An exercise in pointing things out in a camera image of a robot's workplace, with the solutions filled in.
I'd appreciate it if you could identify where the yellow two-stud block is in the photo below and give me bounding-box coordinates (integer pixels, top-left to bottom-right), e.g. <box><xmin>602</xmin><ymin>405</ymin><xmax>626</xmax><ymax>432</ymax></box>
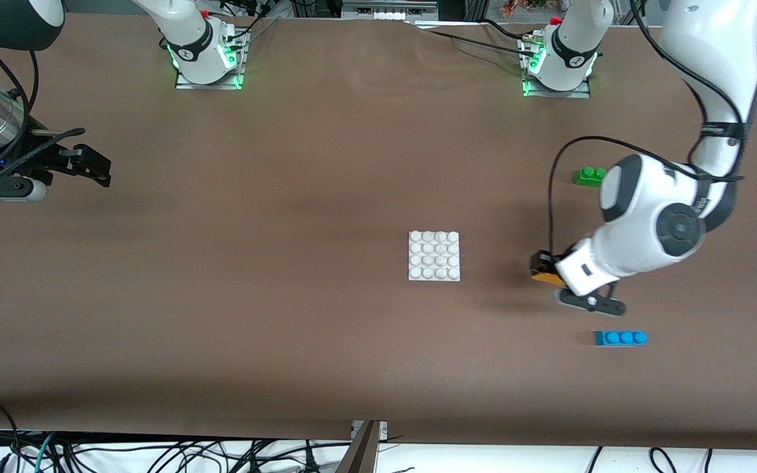
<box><xmin>530</xmin><ymin>265</ymin><xmax>567</xmax><ymax>287</ymax></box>

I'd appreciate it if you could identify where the white studded base plate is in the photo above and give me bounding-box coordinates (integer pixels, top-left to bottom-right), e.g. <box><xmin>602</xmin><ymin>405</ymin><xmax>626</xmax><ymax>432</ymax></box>
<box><xmin>408</xmin><ymin>230</ymin><xmax>461</xmax><ymax>282</ymax></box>

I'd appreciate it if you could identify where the metal arm base mounting plate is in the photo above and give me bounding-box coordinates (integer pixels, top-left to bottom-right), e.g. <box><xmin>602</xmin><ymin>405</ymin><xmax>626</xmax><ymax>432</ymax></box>
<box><xmin>175</xmin><ymin>66</ymin><xmax>246</xmax><ymax>91</ymax></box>
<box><xmin>522</xmin><ymin>78</ymin><xmax>592</xmax><ymax>99</ymax></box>

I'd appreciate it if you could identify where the blue three-stud block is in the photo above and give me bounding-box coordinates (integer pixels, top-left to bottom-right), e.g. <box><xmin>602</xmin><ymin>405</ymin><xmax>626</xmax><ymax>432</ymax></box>
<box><xmin>594</xmin><ymin>330</ymin><xmax>648</xmax><ymax>347</ymax></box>

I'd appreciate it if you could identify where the brown table cover sheet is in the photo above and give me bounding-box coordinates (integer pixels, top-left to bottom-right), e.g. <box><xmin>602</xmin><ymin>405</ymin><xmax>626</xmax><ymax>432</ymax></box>
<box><xmin>0</xmin><ymin>12</ymin><xmax>757</xmax><ymax>453</ymax></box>

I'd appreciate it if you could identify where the white power strip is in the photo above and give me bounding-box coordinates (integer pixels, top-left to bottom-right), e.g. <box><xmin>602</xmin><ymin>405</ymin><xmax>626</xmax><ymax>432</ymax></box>
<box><xmin>342</xmin><ymin>0</ymin><xmax>439</xmax><ymax>21</ymax></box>

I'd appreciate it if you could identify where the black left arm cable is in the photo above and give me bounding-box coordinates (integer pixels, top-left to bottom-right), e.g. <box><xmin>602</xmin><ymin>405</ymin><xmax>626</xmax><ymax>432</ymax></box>
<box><xmin>547</xmin><ymin>0</ymin><xmax>747</xmax><ymax>258</ymax></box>

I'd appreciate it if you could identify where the black cable on table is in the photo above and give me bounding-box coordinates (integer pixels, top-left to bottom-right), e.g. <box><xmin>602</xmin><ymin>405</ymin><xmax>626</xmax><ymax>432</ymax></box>
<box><xmin>426</xmin><ymin>29</ymin><xmax>538</xmax><ymax>58</ymax></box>

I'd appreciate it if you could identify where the table edge clamp bracket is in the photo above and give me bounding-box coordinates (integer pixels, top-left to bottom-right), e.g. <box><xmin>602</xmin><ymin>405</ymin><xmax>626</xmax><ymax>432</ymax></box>
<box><xmin>335</xmin><ymin>420</ymin><xmax>390</xmax><ymax>473</ymax></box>

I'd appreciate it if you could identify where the teal floor cable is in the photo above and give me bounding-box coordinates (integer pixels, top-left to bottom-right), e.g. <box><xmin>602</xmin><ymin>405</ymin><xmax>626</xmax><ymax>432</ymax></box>
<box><xmin>33</xmin><ymin>432</ymin><xmax>58</xmax><ymax>473</ymax></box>

